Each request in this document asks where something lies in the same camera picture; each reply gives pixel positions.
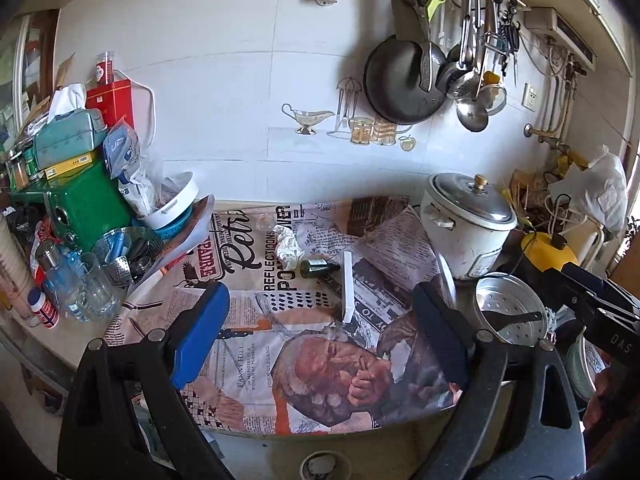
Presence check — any small dark glass bottle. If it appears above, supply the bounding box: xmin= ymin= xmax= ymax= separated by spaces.
xmin=299 ymin=258 xmax=341 ymax=278

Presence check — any small trash bin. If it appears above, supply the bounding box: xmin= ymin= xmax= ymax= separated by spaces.
xmin=298 ymin=451 xmax=352 ymax=480

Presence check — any person's right hand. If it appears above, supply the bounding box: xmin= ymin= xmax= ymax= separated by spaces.
xmin=582 ymin=366 xmax=636 ymax=437

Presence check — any black rice spoon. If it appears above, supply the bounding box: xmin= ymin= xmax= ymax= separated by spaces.
xmin=483 ymin=311 xmax=542 ymax=332

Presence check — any aluminium steamer pot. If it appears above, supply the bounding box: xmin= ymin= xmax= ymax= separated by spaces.
xmin=474 ymin=272 xmax=549 ymax=346

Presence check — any yellow black appliance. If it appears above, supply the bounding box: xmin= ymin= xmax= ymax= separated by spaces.
xmin=521 ymin=232 xmax=578 ymax=272

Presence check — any clear glass mug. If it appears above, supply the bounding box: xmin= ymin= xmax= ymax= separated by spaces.
xmin=80 ymin=252 xmax=120 ymax=321

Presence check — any white rice cooker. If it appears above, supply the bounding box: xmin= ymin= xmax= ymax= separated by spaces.
xmin=420 ymin=172 xmax=518 ymax=281

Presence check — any blue plastic colander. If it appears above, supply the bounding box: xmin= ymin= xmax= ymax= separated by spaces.
xmin=155 ymin=206 xmax=193 ymax=242

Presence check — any newspaper sheet table cover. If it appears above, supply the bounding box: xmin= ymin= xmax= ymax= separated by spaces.
xmin=105 ymin=196 xmax=460 ymax=436

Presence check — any white plastic bag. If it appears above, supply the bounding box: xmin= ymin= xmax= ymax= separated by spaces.
xmin=549 ymin=145 xmax=628 ymax=235

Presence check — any crumpled white paper ball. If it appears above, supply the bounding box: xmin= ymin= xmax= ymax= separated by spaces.
xmin=272 ymin=226 xmax=305 ymax=271

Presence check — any clear plastic water bottle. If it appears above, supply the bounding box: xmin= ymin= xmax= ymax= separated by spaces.
xmin=36 ymin=240 xmax=89 ymax=322

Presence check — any white red-label pill bottle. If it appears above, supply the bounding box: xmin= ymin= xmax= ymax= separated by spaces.
xmin=27 ymin=287 xmax=60 ymax=330

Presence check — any white round bowl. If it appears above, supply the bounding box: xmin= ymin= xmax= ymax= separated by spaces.
xmin=137 ymin=171 xmax=198 ymax=231

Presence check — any green metal box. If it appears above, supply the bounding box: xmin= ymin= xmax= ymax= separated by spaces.
xmin=43 ymin=159 xmax=132 ymax=252

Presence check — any hanging steel ladle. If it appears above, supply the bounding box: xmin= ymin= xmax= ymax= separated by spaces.
xmin=456 ymin=0 xmax=488 ymax=132

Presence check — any teal tissue box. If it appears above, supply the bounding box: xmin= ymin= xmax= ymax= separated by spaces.
xmin=34 ymin=108 xmax=107 ymax=170

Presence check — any black hanging frying pan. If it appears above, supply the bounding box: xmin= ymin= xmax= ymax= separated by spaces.
xmin=362 ymin=35 xmax=447 ymax=125

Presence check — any red carton box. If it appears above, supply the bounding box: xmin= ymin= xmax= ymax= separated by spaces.
xmin=86 ymin=51 xmax=134 ymax=128

